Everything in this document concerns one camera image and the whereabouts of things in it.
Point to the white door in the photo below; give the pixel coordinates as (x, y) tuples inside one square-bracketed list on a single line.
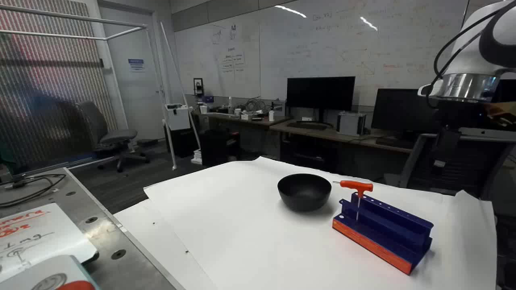
[(137, 92)]

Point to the grey metal table with holes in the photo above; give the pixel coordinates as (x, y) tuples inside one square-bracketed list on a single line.
[(105, 237)]

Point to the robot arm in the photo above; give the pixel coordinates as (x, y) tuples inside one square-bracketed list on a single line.
[(471, 52)]

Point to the silver small computer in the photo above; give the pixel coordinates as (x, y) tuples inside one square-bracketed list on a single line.
[(350, 123)]

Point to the whiteboard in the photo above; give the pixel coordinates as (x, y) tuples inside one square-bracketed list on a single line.
[(322, 44)]

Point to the white pipe frame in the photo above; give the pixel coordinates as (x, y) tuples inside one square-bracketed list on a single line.
[(121, 30)]

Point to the white paper with red writing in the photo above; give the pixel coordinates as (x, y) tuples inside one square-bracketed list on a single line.
[(36, 237)]

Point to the black bowl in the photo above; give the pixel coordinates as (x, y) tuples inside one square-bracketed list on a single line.
[(304, 193)]

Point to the white and teal box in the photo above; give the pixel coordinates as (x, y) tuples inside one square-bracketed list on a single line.
[(44, 278)]

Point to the long wooden desk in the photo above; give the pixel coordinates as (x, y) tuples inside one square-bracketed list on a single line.
[(282, 123)]

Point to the white bottle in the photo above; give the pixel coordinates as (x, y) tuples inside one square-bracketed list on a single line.
[(271, 116)]

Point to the grey mesh chair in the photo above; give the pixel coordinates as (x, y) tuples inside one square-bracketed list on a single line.
[(475, 161)]

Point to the black keyboard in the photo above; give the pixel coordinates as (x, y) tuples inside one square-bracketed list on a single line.
[(308, 125)]

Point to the blue and orange tool holder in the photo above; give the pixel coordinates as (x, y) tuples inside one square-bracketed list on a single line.
[(383, 231)]

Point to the black monitor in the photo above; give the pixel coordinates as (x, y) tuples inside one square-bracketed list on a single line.
[(403, 108), (320, 92)]

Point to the grey office chair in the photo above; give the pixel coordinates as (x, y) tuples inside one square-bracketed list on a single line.
[(109, 137)]

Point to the black cabinet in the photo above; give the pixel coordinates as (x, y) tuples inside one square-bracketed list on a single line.
[(217, 147)]

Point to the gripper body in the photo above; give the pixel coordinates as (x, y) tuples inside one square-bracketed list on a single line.
[(459, 114)]

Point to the blue door sign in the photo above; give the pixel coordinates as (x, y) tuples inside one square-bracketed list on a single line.
[(136, 65)]

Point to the large white paper sheet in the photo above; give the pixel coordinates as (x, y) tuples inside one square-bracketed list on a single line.
[(250, 233)]

